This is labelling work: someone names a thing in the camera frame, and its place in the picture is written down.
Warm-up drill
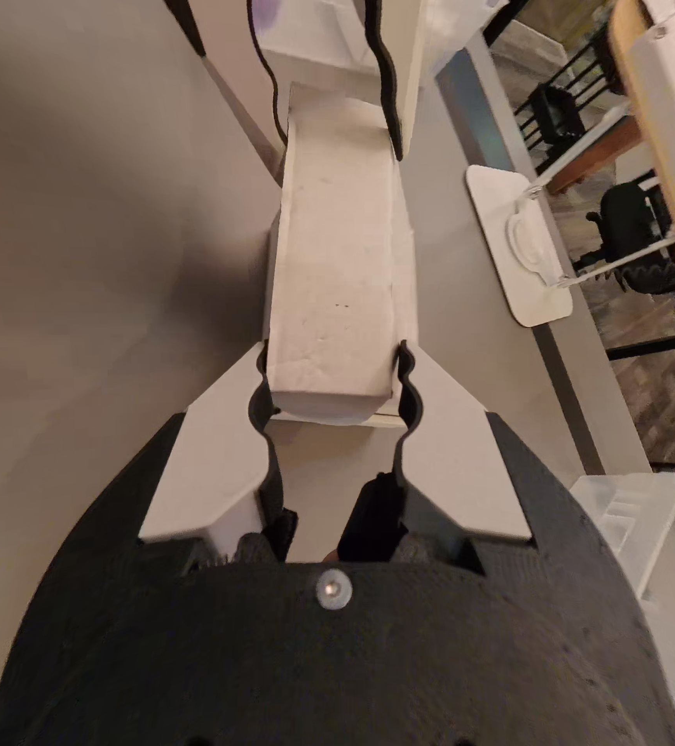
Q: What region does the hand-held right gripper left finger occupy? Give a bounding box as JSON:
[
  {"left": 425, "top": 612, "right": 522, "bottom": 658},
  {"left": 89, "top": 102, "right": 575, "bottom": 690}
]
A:
[{"left": 138, "top": 341, "right": 287, "bottom": 554}]

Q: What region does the clear plastic container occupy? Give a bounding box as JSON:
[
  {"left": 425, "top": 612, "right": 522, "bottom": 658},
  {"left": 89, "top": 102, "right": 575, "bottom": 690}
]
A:
[{"left": 570, "top": 469, "right": 675, "bottom": 719}]

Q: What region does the white cardboard box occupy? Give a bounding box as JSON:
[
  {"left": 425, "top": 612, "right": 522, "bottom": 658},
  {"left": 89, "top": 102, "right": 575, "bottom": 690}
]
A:
[{"left": 263, "top": 80, "right": 421, "bottom": 430}]

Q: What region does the white stand base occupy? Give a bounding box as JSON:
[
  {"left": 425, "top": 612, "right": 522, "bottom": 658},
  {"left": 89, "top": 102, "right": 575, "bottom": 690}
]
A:
[{"left": 466, "top": 165, "right": 574, "bottom": 328}]

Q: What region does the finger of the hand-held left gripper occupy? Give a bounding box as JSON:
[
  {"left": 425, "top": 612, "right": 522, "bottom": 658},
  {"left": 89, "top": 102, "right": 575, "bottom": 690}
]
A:
[
  {"left": 363, "top": 0, "right": 429, "bottom": 163},
  {"left": 188, "top": 0, "right": 290, "bottom": 190}
]

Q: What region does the black metal rack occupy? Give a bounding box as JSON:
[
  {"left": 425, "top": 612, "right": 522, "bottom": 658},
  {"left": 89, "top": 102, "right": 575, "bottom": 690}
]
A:
[{"left": 512, "top": 82, "right": 586, "bottom": 153}]

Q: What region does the light wooden board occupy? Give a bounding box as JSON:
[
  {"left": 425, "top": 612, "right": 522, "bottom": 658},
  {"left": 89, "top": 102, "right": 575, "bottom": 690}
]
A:
[{"left": 607, "top": 0, "right": 675, "bottom": 305}]

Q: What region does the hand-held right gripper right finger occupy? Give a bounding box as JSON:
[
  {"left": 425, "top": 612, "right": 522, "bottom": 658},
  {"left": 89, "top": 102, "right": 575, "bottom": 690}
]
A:
[{"left": 392, "top": 340, "right": 534, "bottom": 549}]

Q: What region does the black office chair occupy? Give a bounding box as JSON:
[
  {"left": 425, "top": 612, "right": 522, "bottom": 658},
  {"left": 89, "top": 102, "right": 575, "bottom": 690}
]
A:
[{"left": 585, "top": 181, "right": 675, "bottom": 295}]

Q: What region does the brown wooden table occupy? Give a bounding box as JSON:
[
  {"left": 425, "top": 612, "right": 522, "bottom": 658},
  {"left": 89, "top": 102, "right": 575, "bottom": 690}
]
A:
[{"left": 547, "top": 113, "right": 644, "bottom": 194}]

